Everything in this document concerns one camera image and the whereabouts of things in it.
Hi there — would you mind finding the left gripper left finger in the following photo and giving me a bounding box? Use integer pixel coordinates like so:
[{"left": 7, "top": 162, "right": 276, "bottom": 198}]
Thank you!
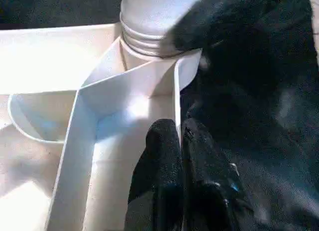
[{"left": 126, "top": 118, "right": 185, "bottom": 231}]

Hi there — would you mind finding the white plastic table top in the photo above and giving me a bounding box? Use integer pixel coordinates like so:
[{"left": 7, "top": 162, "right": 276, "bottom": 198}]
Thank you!
[{"left": 0, "top": 22, "right": 203, "bottom": 231}]

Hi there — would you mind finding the white plastic table leg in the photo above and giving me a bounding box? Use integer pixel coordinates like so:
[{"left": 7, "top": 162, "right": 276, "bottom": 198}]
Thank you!
[{"left": 119, "top": 0, "right": 203, "bottom": 59}]

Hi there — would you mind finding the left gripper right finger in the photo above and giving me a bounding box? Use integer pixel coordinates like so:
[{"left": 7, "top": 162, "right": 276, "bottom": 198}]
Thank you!
[{"left": 181, "top": 118, "right": 255, "bottom": 231}]

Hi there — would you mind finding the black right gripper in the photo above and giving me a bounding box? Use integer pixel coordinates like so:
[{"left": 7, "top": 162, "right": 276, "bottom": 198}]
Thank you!
[{"left": 161, "top": 0, "right": 313, "bottom": 54}]

